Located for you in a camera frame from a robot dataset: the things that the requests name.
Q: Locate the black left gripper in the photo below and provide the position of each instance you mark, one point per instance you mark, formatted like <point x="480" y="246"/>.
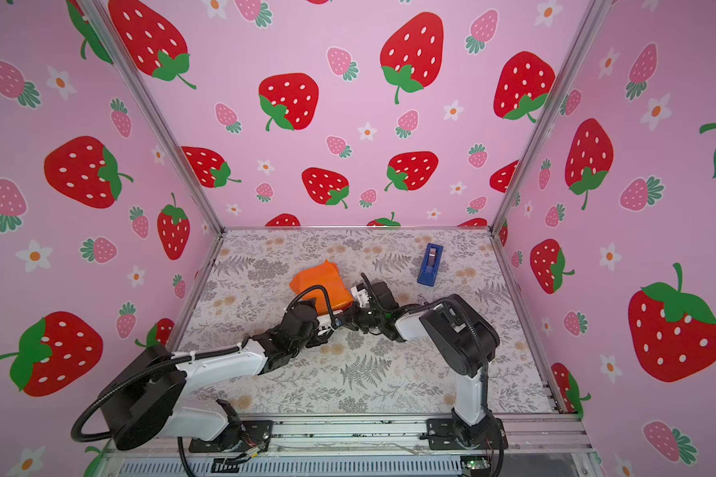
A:
<point x="308" y="306"/>

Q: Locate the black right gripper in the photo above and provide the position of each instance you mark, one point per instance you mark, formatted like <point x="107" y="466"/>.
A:
<point x="365" y="316"/>

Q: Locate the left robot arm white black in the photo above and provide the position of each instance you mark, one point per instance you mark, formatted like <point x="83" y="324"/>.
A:
<point x="152" y="397"/>

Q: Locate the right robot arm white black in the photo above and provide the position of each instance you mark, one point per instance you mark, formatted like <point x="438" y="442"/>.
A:
<point x="465" y="340"/>

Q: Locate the blue tape dispenser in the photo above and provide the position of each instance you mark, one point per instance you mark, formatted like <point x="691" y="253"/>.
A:
<point x="430" y="265"/>

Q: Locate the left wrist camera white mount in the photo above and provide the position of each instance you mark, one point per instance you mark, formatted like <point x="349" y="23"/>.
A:
<point x="332" y="322"/>

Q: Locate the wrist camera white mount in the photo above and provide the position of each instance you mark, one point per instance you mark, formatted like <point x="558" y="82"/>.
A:
<point x="376" y="296"/>
<point x="332" y="322"/>

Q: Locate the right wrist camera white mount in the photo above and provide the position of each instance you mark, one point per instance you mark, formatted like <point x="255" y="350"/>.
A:
<point x="376" y="296"/>

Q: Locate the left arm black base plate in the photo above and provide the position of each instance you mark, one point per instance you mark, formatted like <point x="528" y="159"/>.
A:
<point x="237" y="438"/>

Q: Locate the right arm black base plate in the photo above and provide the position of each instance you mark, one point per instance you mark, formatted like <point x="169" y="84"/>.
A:
<point x="455" y="434"/>

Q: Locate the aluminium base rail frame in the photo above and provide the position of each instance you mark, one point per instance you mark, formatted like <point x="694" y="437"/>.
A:
<point x="531" y="444"/>

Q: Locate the right aluminium corner post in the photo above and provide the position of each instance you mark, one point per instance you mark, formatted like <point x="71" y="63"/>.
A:
<point x="588" y="31"/>

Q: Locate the aluminium corner post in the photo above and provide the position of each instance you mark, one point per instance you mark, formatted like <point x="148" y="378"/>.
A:
<point x="588" y="31"/>
<point x="103" y="26"/>

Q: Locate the left aluminium corner post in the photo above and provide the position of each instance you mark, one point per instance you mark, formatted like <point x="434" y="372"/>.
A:
<point x="103" y="26"/>

